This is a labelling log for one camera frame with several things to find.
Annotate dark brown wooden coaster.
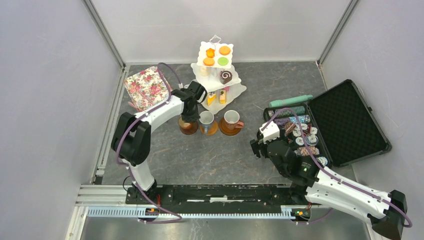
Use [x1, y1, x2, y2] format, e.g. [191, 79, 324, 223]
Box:
[180, 127, 198, 135]

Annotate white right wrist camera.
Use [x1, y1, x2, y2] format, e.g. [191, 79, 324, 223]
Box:
[259, 121, 280, 143]

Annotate orange star pastry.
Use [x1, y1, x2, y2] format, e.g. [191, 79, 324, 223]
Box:
[205, 48, 215, 58]

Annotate green round macaron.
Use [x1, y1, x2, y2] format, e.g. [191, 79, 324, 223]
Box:
[217, 56, 229, 66]

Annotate cream round pastry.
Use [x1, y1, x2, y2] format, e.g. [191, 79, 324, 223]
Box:
[199, 66, 210, 77]

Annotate teal cylindrical handle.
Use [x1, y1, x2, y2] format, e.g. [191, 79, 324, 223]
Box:
[268, 94, 314, 108]

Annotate white three-tier dessert stand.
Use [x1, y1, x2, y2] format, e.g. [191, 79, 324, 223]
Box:
[190, 35, 247, 115]

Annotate floral rectangular tray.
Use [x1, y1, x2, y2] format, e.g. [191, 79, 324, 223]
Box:
[123, 66, 172, 110]

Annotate light blue chip stack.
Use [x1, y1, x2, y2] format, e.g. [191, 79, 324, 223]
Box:
[289, 114, 311, 124]

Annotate purple chip stack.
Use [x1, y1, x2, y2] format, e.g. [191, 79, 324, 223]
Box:
[273, 117, 291, 127]

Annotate blue yellow chip stack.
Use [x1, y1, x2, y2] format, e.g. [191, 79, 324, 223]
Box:
[274, 109, 292, 118]

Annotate light orange wooden coaster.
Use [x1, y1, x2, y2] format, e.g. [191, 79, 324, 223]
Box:
[200, 120, 219, 136]

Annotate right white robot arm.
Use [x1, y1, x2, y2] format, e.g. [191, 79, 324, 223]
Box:
[250, 138, 410, 240]

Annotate orange yellow cake piece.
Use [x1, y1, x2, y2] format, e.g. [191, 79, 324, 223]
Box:
[219, 89, 227, 105]

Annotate white mug pink handle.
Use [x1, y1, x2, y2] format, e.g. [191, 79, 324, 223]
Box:
[224, 110, 245, 130]

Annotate yellow cake slice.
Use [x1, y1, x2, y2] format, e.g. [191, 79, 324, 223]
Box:
[206, 91, 217, 106]

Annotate green chip stack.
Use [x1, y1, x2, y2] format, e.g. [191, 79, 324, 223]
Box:
[288, 106, 306, 117]

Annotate pink brown chip stack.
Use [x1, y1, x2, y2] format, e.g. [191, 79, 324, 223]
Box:
[294, 146, 321, 157]

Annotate loose white poker chips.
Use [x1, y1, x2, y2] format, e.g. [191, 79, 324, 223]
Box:
[292, 123, 319, 146]

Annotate chocolate swirl roll cake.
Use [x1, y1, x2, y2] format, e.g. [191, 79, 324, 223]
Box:
[219, 70, 233, 85]

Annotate pink-tipped metal tongs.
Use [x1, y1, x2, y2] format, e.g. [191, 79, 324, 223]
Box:
[128, 90, 151, 112]

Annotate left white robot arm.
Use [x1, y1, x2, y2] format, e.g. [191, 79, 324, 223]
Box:
[111, 81, 208, 204]

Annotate black open carrying case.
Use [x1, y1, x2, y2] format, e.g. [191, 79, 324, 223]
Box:
[263, 79, 392, 168]

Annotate large brown wooden saucer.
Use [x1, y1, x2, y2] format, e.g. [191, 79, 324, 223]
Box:
[218, 118, 242, 136]

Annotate orange round macaron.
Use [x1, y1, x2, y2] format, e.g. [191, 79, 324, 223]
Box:
[202, 57, 215, 67]
[219, 45, 231, 56]

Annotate orange mug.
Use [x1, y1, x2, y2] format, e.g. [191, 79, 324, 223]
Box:
[178, 117, 199, 129]

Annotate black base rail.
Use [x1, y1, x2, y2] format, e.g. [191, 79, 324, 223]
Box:
[125, 184, 312, 217]

